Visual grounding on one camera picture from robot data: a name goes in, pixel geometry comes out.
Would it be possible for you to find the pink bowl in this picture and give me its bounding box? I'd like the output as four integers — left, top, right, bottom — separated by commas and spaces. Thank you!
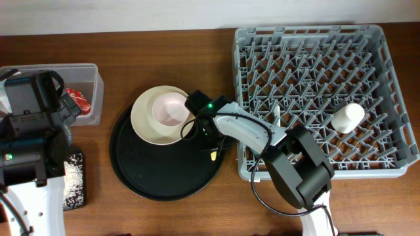
152, 92, 190, 127

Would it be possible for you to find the beige round plate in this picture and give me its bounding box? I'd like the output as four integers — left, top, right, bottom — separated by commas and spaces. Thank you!
131, 85, 194, 146

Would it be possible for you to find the red candy wrapper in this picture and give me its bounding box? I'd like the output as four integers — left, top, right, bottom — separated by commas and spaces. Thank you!
66, 88, 91, 115

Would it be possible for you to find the white plastic cup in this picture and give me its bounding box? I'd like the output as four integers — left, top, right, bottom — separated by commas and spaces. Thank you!
331, 103, 365, 134

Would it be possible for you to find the pile of rice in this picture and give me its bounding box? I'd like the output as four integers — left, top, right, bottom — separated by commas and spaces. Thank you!
63, 162, 85, 210

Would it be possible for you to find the yellow plastic fork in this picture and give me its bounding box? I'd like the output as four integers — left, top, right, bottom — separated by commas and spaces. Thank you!
211, 151, 217, 161

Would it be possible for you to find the white plastic fork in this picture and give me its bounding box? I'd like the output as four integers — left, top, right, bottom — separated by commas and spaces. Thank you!
274, 105, 281, 127

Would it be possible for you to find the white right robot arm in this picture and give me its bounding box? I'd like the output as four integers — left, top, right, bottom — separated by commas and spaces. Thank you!
184, 90, 338, 235

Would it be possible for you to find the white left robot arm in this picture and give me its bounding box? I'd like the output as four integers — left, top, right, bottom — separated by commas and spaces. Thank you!
1, 69, 81, 235

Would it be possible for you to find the clear plastic waste bin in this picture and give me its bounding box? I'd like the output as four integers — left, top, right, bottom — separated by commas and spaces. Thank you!
1, 63, 104, 126

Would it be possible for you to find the grey dishwasher rack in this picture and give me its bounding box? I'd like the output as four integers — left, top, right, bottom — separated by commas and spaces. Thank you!
232, 25, 419, 179

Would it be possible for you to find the black round tray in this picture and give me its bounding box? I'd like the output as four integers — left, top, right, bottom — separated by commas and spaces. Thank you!
109, 106, 230, 201

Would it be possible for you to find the black rectangular food tray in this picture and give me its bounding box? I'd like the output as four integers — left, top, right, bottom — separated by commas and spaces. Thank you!
63, 147, 87, 211

